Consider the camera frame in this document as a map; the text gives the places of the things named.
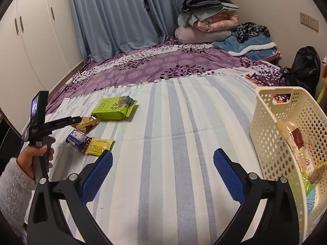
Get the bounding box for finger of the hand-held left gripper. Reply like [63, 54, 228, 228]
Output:
[43, 116, 82, 131]

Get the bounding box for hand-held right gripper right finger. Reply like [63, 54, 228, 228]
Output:
[213, 148, 300, 245]

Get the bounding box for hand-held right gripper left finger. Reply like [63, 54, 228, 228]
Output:
[27, 149, 114, 245]

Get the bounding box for gold patterned snack packet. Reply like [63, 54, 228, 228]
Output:
[70, 116, 100, 133]

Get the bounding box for cream perforated plastic basket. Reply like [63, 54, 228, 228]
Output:
[249, 86, 327, 245]

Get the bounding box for clear bag of cookies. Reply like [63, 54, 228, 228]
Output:
[276, 121, 311, 167]

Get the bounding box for small green snack packet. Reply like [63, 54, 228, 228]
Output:
[291, 172, 315, 210]

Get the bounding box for light blue snack packet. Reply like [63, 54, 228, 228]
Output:
[305, 189, 319, 218]

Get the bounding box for shiny brown snack packet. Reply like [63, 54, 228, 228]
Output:
[308, 162, 327, 185]

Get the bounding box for person's left forearm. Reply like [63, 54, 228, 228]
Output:
[0, 157, 37, 236]

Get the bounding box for person's left hand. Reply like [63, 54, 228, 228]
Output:
[16, 136, 56, 181]

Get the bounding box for blue cracker packet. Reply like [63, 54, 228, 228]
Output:
[66, 130, 93, 154]

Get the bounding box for yellow snack packet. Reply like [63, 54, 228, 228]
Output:
[85, 138, 114, 156]

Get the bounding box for dark furniture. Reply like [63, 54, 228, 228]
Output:
[0, 107, 25, 164]

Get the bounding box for large green snack packet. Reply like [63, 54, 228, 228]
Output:
[91, 96, 139, 121]

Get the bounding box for white wardrobe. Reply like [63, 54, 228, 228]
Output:
[0, 0, 85, 134]

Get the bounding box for purple floral bedsheet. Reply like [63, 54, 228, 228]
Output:
[46, 37, 292, 116]

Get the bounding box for blue-grey curtain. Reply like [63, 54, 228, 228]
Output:
[140, 0, 228, 44]
[67, 0, 167, 62]

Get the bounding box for blue fleece blanket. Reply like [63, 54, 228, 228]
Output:
[212, 34, 278, 61]

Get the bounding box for wooden chair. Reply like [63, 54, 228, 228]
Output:
[315, 61, 327, 103]

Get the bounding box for black bag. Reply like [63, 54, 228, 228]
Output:
[280, 46, 321, 87]

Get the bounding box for leopard print cloth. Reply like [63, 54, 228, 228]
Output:
[232, 22, 270, 44]

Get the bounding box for pink floral quilt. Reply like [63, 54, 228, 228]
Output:
[193, 14, 240, 33]

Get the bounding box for light grey folded cloth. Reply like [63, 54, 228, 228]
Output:
[177, 7, 231, 28]

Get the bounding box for dark grey folded blanket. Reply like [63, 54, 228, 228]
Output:
[181, 0, 240, 14]

